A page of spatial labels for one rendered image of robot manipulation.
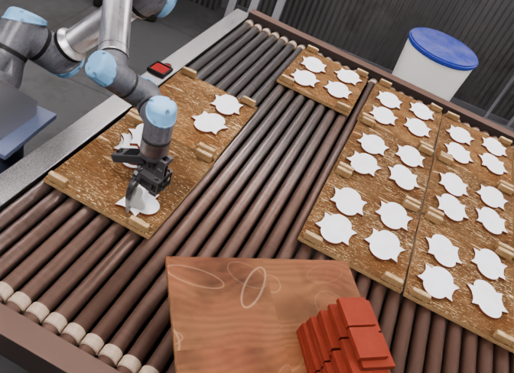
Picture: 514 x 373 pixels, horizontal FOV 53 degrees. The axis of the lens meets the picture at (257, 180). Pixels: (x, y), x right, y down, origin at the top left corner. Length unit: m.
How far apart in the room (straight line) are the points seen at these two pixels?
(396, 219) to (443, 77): 2.36
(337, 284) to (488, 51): 3.81
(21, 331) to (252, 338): 0.50
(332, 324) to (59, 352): 0.59
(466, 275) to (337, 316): 0.77
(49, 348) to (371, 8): 4.14
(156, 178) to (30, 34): 0.63
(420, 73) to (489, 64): 1.07
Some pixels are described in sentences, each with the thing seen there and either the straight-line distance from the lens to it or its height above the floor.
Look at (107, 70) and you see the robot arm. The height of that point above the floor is 1.35.
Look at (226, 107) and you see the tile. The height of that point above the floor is 0.95.
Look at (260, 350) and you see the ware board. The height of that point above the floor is 1.04.
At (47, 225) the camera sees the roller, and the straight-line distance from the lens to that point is 1.49.
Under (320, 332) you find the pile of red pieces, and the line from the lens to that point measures 1.20.
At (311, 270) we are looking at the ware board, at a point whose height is 1.04.
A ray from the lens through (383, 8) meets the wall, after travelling 4.86.
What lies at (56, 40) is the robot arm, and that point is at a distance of 1.80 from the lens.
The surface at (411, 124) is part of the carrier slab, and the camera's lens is 2.43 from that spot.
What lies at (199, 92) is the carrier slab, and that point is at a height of 0.94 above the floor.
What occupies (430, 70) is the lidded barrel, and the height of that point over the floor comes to 0.57.
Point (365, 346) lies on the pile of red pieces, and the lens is 1.12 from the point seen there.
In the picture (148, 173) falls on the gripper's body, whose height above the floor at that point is 1.08.
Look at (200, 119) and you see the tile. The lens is 1.89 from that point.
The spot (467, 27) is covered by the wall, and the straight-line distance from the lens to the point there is 4.90.
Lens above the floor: 2.04
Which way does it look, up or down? 39 degrees down
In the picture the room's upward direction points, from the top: 22 degrees clockwise
